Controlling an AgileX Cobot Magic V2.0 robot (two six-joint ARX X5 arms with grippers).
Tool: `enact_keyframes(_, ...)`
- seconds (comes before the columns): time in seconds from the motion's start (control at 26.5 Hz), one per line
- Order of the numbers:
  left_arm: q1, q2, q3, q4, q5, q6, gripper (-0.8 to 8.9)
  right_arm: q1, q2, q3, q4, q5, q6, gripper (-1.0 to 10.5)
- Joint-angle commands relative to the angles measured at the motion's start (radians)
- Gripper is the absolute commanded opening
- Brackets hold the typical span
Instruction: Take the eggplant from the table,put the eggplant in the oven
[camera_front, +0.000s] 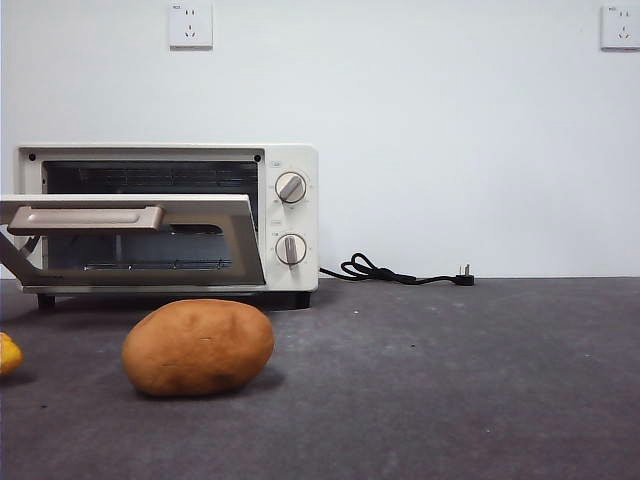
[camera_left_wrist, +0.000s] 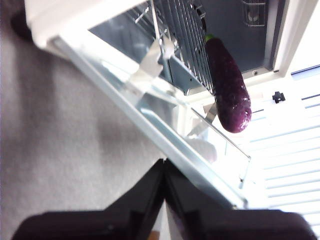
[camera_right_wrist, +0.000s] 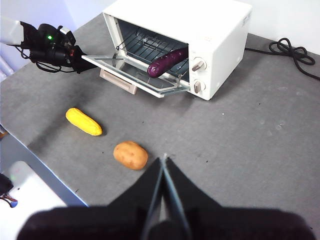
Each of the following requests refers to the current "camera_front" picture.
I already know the brown potato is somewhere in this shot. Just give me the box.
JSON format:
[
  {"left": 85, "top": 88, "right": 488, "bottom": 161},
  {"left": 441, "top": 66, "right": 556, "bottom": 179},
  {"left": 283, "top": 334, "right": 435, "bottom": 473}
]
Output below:
[{"left": 121, "top": 298, "right": 276, "bottom": 398}]

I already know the white Toshiba toaster oven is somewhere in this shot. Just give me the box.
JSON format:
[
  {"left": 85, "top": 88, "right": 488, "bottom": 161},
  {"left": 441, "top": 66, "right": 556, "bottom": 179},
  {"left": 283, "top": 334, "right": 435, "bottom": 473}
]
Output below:
[{"left": 13, "top": 143, "right": 319, "bottom": 312}]

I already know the metal wire oven rack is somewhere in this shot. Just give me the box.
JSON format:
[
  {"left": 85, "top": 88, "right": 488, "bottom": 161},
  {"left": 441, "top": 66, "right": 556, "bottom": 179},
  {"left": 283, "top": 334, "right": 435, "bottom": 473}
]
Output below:
[{"left": 82, "top": 258, "right": 234, "bottom": 271}]

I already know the white wall socket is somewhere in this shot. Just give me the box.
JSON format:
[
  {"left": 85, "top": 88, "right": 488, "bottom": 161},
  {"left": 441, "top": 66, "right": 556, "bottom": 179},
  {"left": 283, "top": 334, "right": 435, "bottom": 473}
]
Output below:
[
  {"left": 600, "top": 4, "right": 640, "bottom": 52},
  {"left": 168, "top": 3, "right": 214, "bottom": 51}
]

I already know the yellow fruit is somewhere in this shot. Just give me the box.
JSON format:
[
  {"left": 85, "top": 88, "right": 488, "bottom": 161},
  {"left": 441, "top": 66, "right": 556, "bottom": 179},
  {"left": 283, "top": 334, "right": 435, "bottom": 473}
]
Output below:
[{"left": 0, "top": 332, "right": 24, "bottom": 376}]

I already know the white beige oven knob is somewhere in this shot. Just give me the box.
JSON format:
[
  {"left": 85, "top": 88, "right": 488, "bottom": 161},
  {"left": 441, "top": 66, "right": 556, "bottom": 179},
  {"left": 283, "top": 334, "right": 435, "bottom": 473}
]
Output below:
[
  {"left": 275, "top": 171, "right": 308, "bottom": 205},
  {"left": 274, "top": 232, "right": 308, "bottom": 270}
]

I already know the glass oven door beige handle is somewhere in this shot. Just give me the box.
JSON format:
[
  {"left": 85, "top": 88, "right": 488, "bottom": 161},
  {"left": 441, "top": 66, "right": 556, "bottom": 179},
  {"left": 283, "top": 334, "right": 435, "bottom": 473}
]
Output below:
[{"left": 0, "top": 193, "right": 268, "bottom": 289}]

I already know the black power cable with plug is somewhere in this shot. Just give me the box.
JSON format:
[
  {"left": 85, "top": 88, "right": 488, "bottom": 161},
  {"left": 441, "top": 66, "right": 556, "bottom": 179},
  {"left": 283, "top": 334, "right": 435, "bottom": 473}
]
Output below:
[{"left": 318, "top": 252, "right": 476, "bottom": 288}]

